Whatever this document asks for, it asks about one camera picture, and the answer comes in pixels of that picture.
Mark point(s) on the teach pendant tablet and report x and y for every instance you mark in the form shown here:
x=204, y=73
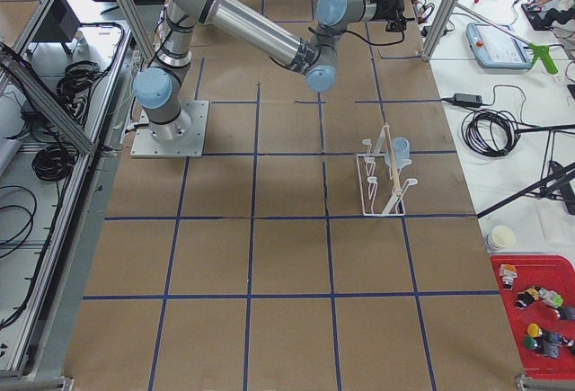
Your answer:
x=495, y=49

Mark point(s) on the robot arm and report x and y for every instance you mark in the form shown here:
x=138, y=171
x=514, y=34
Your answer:
x=158, y=86

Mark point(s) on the white wire cup rack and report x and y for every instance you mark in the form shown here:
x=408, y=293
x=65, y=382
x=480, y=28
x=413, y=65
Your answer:
x=381, y=185

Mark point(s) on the red parts tray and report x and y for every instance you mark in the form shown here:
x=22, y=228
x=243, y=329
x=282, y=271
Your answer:
x=538, y=295

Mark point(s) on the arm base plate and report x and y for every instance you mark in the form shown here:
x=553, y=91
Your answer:
x=183, y=137

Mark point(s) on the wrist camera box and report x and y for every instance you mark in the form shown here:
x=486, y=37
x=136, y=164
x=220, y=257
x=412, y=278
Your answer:
x=396, y=25

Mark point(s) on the light blue plastic cup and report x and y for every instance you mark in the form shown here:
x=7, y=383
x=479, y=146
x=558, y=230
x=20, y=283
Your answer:
x=401, y=147

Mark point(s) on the green plastic handle tool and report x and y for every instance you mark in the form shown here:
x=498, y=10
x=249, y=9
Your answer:
x=542, y=53

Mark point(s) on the white paper cup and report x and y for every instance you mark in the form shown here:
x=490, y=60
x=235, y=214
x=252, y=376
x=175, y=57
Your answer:
x=500, y=238

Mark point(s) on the black power adapter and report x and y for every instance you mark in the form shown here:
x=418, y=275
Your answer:
x=467, y=100

